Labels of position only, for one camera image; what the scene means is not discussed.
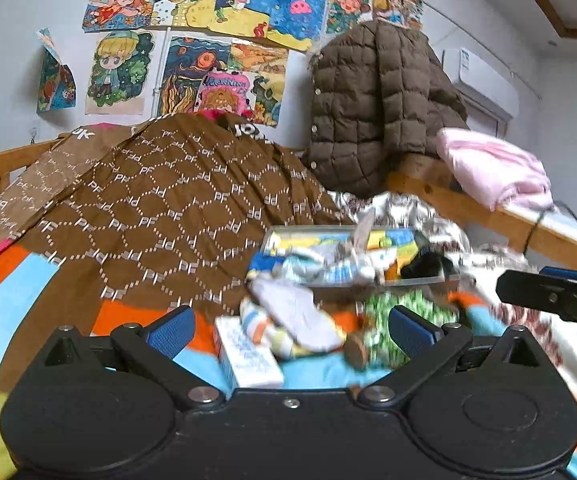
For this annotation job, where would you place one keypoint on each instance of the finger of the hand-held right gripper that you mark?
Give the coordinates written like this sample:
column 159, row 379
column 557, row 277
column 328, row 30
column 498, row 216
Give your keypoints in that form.
column 568, row 274
column 543, row 292

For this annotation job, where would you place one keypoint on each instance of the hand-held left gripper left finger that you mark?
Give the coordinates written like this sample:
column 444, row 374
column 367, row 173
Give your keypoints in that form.
column 171, row 331

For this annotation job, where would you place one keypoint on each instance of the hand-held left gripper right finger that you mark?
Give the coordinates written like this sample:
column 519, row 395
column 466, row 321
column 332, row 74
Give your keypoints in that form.
column 411, row 336

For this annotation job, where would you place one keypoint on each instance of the blue white packet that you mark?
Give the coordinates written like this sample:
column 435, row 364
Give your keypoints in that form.
column 246, row 355

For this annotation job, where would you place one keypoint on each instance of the white quilted cloth blue print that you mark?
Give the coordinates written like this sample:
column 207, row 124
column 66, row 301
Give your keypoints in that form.
column 333, row 267

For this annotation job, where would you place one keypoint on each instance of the grey cloth bundle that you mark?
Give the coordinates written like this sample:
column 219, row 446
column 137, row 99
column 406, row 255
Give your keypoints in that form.
column 293, row 310

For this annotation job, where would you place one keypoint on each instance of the clear plastic storage box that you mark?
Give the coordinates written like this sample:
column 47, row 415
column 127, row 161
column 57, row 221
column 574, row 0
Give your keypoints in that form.
column 293, row 237

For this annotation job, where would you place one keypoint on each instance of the white floral blanket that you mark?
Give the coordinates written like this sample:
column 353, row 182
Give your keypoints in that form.
column 483, row 265

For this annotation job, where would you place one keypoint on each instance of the black cloth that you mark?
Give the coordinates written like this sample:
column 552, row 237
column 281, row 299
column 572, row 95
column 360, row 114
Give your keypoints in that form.
column 423, row 262

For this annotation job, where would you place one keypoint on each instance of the brown patterned quilt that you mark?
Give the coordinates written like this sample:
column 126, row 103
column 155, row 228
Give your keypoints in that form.
column 168, row 200

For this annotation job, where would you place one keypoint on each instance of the pink blanket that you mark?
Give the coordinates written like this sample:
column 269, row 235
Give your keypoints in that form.
column 493, row 165

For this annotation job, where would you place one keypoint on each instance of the colourful patchwork bedsheet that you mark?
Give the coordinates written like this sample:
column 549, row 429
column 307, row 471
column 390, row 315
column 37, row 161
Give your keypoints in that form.
column 13, row 300

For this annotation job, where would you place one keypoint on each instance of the white air conditioner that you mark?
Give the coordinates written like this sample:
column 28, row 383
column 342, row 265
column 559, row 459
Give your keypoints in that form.
column 478, row 82

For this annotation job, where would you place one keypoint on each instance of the brown puffer jacket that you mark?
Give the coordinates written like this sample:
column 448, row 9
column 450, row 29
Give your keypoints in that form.
column 378, row 110

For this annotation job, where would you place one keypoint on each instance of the wooden bed frame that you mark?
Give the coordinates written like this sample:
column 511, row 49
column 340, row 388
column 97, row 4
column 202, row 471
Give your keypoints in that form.
column 468, row 200

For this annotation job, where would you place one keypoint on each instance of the pink lion wall drawing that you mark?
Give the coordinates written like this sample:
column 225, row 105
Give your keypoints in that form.
column 223, row 95

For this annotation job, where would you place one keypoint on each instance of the white wall pipe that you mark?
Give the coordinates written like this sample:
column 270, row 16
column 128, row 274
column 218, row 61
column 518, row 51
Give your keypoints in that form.
column 161, row 75

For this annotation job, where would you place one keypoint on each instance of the blond child wall drawing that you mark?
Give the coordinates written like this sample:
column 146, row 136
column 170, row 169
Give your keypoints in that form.
column 118, row 72

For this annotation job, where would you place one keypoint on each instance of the planets wall drawing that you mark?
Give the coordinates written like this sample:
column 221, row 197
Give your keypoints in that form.
column 188, row 67

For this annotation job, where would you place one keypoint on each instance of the orange landscape wall drawing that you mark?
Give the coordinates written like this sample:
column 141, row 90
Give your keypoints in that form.
column 263, row 80

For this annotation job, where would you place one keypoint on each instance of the curled wall drawing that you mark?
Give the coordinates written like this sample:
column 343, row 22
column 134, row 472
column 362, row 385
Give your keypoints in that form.
column 54, row 80

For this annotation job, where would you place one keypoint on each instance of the red-haired girl wall drawing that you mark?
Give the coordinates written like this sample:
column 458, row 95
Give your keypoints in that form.
column 118, row 7

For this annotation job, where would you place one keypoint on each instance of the red curly face wall drawing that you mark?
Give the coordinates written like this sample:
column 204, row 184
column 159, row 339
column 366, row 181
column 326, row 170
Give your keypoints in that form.
column 347, row 7

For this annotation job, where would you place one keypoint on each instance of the blue sea wall drawing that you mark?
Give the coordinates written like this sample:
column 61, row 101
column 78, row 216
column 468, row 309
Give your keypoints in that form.
column 273, row 7

